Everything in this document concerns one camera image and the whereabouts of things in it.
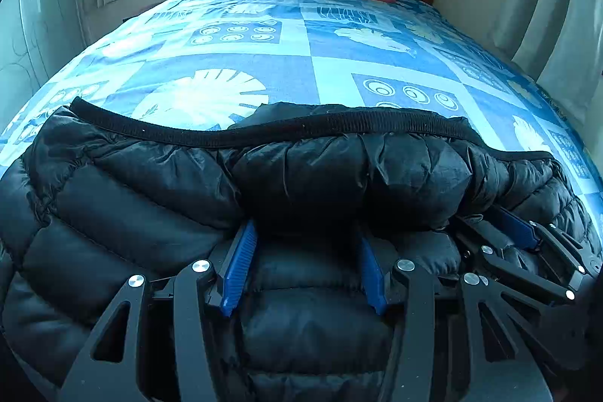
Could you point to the blue patterned bed sheet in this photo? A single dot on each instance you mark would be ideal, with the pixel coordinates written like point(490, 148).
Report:
point(292, 53)

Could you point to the wardrobe with circle pattern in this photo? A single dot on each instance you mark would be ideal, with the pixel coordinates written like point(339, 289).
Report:
point(42, 30)

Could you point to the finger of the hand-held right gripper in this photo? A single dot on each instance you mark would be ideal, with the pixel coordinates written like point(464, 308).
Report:
point(527, 276)
point(518, 230)

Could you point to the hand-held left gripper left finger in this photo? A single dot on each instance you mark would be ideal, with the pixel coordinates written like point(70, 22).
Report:
point(238, 270)

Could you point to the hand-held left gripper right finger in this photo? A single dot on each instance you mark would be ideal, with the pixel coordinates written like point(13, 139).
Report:
point(372, 275)

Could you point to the black quilted puffer jacket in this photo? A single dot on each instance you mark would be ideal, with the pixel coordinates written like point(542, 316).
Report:
point(306, 176)

